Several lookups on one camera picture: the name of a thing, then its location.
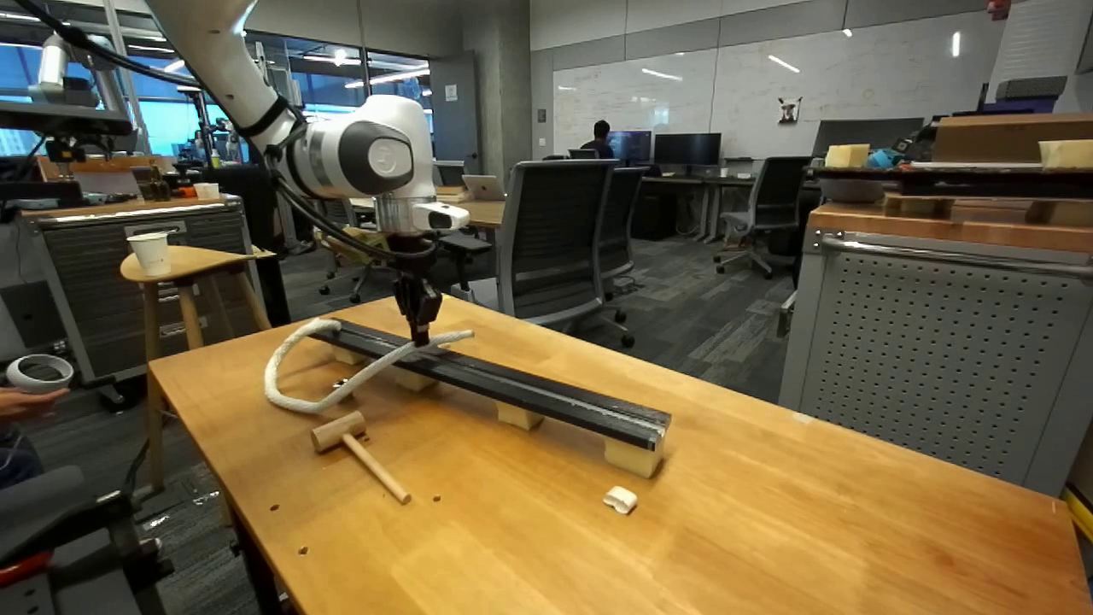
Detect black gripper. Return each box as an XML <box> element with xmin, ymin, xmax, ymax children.
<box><xmin>387</xmin><ymin>237</ymin><xmax>439</xmax><ymax>345</ymax></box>

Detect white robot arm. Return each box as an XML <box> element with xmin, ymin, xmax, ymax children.
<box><xmin>147</xmin><ymin>0</ymin><xmax>467</xmax><ymax>345</ymax></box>

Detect wooden mallet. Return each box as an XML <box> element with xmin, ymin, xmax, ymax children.
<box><xmin>311</xmin><ymin>412</ymin><xmax>409</xmax><ymax>505</ymax></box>

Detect grey office chair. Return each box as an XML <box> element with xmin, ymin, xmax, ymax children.
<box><xmin>496</xmin><ymin>156</ymin><xmax>615</xmax><ymax>328</ymax></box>

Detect wooden stool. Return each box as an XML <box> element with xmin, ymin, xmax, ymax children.
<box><xmin>119</xmin><ymin>247</ymin><xmax>271</xmax><ymax>358</ymax></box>

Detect small white block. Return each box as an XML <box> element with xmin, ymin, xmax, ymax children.
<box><xmin>604</xmin><ymin>485</ymin><xmax>640</xmax><ymax>516</ymax></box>

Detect wooden support block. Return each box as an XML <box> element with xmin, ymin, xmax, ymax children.
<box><xmin>604</xmin><ymin>439</ymin><xmax>664</xmax><ymax>478</ymax></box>

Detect white paper cup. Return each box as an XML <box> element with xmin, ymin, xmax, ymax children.
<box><xmin>130</xmin><ymin>233</ymin><xmax>169</xmax><ymax>276</ymax></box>

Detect black computer monitor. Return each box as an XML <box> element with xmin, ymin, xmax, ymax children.
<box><xmin>654</xmin><ymin>132</ymin><xmax>719</xmax><ymax>166</ymax></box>

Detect dark office chair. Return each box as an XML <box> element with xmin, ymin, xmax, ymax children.
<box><xmin>713</xmin><ymin>156</ymin><xmax>808</xmax><ymax>276</ymax></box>

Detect white tape roll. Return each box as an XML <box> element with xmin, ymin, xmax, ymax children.
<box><xmin>4</xmin><ymin>351</ymin><xmax>75</xmax><ymax>392</ymax></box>

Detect grey perforated cabinet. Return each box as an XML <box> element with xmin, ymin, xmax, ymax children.
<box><xmin>779</xmin><ymin>229</ymin><xmax>1093</xmax><ymax>496</ymax></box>

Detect long black rail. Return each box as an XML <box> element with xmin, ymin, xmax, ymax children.
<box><xmin>306</xmin><ymin>316</ymin><xmax>676</xmax><ymax>453</ymax></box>

